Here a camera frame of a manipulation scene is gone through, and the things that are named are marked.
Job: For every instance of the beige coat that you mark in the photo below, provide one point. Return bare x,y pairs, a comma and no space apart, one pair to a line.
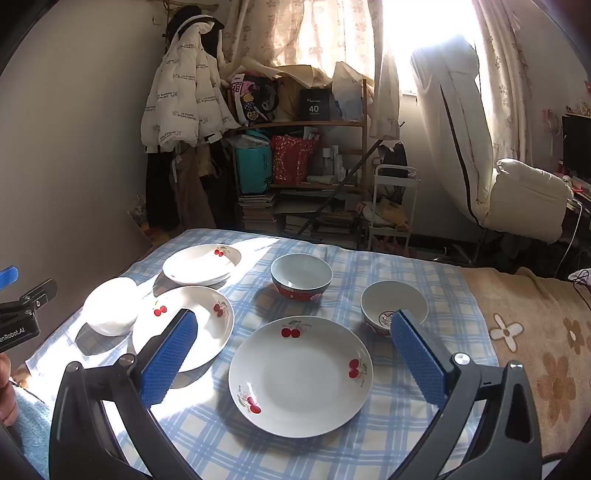
191,194

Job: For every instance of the black box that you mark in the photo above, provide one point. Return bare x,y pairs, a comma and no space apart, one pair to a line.
315,105

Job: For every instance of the teal bag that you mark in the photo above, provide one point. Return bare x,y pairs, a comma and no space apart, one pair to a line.
253,161

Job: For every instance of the white bowl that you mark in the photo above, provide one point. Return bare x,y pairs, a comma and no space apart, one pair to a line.
111,307

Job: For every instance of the black monitor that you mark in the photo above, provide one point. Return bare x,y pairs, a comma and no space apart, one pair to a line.
577,143

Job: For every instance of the white cherry print plate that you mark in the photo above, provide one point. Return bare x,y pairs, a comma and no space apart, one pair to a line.
203,323
300,378
198,261
199,283

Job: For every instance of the person's left hand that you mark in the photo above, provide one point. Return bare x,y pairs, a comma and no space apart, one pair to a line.
5,392

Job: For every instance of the red floral bag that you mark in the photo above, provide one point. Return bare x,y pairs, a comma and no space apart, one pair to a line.
291,159

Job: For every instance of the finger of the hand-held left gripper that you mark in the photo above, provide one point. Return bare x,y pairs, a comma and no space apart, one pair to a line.
8,278
40,293

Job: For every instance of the stack of books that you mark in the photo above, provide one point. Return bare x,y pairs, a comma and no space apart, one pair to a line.
257,212
332,224

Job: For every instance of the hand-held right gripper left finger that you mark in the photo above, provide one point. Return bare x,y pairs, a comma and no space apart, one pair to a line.
168,357

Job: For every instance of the pink fan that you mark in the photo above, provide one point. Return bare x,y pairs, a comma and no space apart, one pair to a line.
551,122

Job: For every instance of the blue plaid cloth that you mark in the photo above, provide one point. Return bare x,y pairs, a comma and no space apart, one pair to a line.
300,461

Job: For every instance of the white metal cart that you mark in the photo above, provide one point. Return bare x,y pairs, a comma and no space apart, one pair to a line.
392,203

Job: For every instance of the white puffer jacket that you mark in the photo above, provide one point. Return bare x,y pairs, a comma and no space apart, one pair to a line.
184,92

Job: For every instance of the black backpack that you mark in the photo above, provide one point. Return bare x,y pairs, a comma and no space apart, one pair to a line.
396,159

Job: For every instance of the black hanging garment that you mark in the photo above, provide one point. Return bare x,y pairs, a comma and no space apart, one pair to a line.
184,18

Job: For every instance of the white plastic bag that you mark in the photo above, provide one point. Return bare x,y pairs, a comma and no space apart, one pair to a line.
348,92

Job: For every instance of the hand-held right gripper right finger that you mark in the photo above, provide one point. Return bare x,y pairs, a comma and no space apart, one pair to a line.
418,357

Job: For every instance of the colourful printed bag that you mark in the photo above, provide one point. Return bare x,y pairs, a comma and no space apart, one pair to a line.
251,99

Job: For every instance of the black tripod leg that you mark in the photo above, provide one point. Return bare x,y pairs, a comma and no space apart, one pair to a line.
344,180

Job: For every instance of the large red patterned bowl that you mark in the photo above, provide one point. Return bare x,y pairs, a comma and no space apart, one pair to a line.
300,277

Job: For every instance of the white bottle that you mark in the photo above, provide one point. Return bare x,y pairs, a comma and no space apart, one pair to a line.
334,159

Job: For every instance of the blue towel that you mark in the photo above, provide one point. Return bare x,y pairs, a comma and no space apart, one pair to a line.
30,429

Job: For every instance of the small red patterned bowl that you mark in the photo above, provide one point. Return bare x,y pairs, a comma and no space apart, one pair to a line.
392,300

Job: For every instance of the wooden shelf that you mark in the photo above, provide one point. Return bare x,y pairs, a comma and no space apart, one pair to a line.
323,123

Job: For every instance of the brown floral blanket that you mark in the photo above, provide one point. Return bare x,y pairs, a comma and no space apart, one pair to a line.
531,323

